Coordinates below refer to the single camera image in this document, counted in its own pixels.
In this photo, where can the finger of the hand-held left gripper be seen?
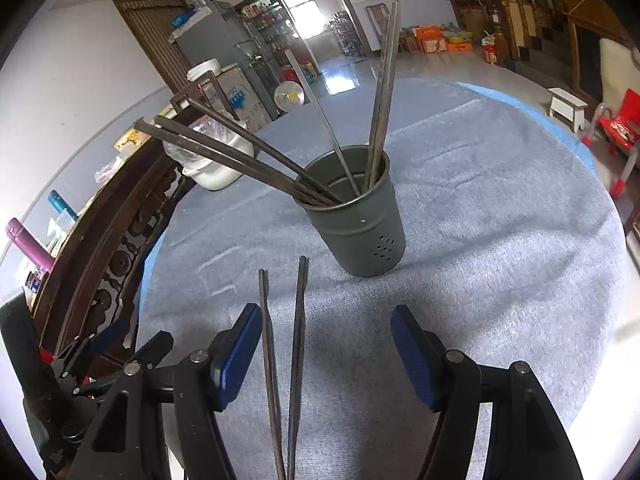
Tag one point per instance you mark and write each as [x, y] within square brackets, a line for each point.
[111, 334]
[155, 346]

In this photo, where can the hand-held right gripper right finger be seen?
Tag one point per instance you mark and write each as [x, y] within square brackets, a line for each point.
[415, 360]

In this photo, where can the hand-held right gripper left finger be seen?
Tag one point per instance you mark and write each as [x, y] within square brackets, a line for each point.
[240, 357]

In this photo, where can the grey metal utensil holder cup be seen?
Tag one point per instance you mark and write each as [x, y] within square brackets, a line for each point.
[350, 240]

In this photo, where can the carved dark wooden chair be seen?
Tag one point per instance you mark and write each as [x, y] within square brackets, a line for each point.
[110, 240]

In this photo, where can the purple bottle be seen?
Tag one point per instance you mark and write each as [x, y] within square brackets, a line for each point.
[27, 245]

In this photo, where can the teal bottle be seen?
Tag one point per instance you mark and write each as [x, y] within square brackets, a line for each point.
[62, 205]

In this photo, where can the white plastic basin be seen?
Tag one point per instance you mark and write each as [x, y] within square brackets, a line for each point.
[222, 167]

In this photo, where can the blue and white chest appliance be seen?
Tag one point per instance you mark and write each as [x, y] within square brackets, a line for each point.
[240, 95]

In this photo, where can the white round fan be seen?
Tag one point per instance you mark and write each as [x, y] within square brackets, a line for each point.
[290, 95]

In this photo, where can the blue table cover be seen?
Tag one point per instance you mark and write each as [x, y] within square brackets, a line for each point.
[492, 91]

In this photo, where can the brown wooden door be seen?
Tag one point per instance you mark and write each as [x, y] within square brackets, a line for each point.
[150, 45]

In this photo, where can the white step stool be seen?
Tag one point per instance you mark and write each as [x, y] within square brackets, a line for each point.
[567, 107]

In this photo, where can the red plastic chair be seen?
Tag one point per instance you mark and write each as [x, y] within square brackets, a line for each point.
[620, 135]

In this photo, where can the grey refrigerator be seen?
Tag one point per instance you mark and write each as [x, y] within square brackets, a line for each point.
[215, 45]

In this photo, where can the orange cardboard box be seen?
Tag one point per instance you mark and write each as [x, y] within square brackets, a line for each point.
[432, 40]

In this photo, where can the glass display cabinet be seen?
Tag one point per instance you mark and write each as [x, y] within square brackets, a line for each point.
[265, 25]

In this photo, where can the wooden stair banister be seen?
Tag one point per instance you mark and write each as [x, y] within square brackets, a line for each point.
[495, 15]

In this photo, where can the yellow wall picture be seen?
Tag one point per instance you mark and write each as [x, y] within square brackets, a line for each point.
[127, 140]

